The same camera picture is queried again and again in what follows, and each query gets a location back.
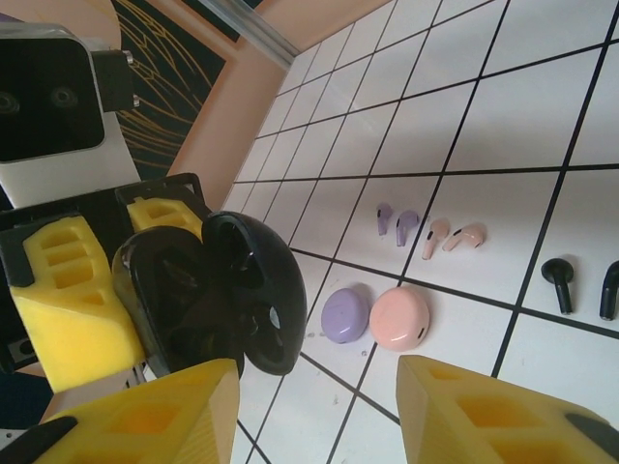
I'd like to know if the black wireless earbud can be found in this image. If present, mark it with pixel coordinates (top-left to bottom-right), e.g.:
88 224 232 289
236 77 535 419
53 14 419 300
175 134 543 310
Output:
598 259 619 321
541 257 575 315

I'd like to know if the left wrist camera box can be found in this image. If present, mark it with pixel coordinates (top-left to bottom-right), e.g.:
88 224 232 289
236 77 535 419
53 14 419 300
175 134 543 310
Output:
0 23 142 210

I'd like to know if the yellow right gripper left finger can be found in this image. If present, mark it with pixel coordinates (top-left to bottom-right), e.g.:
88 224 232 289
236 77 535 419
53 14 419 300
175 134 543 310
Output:
31 358 242 464

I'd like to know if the pink wireless earbud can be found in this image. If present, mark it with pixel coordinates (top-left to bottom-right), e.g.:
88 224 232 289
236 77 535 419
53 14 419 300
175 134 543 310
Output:
442 222 486 253
422 217 451 261

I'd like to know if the black earbud charging case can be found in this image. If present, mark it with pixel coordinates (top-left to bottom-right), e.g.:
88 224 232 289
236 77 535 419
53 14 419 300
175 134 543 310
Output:
110 211 310 383

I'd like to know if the pink earbud charging case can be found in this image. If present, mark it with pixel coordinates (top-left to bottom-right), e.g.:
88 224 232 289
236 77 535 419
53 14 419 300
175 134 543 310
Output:
368 285 431 352

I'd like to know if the purple wireless earbud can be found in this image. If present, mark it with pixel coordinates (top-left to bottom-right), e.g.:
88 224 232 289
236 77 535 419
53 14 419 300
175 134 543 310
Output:
395 210 420 247
375 201 394 237

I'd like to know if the aluminium frame post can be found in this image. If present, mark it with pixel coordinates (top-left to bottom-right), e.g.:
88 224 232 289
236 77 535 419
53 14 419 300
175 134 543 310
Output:
212 0 307 68

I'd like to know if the purple earbud charging case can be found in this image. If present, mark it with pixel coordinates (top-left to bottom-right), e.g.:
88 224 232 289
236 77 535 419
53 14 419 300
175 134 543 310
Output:
321 286 376 345

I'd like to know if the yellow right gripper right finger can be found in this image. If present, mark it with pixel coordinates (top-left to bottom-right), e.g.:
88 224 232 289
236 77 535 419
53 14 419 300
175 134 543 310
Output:
396 355 619 464

